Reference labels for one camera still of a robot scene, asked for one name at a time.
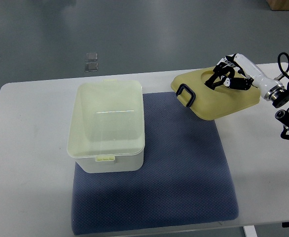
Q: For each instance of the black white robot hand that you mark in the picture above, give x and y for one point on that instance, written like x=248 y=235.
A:
x=239 y=73

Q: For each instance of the yellow box lid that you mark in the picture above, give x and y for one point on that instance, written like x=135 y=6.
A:
x=210 y=104

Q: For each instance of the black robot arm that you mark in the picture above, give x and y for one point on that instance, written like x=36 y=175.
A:
x=280 y=94

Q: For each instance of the cardboard box corner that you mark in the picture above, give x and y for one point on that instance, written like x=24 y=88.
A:
x=278 y=5

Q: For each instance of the white storage box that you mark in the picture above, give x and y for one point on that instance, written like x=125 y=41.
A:
x=107 y=130

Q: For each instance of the blue padded mat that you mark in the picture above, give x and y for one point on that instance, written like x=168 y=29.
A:
x=185 y=178

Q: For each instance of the upper metal floor plate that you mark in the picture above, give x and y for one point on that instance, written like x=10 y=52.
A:
x=91 y=57

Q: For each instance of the white table leg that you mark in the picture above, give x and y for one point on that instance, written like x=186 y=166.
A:
x=250 y=231

